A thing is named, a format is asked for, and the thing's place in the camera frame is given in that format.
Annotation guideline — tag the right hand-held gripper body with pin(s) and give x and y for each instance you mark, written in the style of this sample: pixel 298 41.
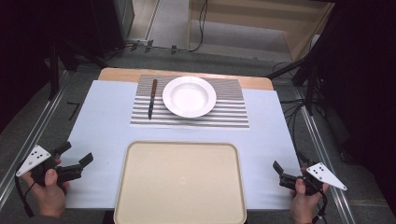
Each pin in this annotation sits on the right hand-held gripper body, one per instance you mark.
pixel 327 176

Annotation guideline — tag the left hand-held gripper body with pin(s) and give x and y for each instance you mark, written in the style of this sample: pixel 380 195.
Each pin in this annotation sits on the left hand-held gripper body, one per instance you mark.
pixel 33 159

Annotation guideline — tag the person's right hand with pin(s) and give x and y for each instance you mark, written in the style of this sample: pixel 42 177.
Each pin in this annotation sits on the person's right hand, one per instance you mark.
pixel 302 203

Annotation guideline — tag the person's left hand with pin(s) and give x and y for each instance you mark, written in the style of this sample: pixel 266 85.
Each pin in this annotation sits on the person's left hand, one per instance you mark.
pixel 49 194

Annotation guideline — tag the pale blue table sheet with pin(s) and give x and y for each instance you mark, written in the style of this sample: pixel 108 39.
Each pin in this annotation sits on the pale blue table sheet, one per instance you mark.
pixel 102 124

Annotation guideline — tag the black metal stand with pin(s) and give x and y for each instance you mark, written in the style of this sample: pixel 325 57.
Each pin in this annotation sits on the black metal stand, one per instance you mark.
pixel 309 81
pixel 54 68

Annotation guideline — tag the striped grey placemat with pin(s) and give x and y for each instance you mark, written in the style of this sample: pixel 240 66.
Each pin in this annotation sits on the striped grey placemat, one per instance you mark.
pixel 229 107

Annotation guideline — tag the beige plastic tray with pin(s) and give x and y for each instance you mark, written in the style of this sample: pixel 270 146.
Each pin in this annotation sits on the beige plastic tray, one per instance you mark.
pixel 180 183

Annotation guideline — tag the white deep plate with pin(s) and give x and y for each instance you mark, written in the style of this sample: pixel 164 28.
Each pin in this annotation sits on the white deep plate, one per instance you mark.
pixel 189 96

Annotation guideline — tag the dark cabinet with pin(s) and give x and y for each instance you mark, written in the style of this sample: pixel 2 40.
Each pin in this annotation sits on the dark cabinet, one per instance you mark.
pixel 115 21

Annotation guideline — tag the light wooden shelf unit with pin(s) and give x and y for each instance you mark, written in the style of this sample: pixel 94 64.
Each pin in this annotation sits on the light wooden shelf unit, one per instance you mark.
pixel 243 34

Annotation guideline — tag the metal floor rail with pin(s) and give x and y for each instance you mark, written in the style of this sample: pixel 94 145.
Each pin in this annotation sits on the metal floor rail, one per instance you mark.
pixel 29 140
pixel 325 161

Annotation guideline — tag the small black angle bracket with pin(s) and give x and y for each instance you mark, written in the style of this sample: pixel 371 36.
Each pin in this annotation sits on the small black angle bracket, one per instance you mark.
pixel 74 109

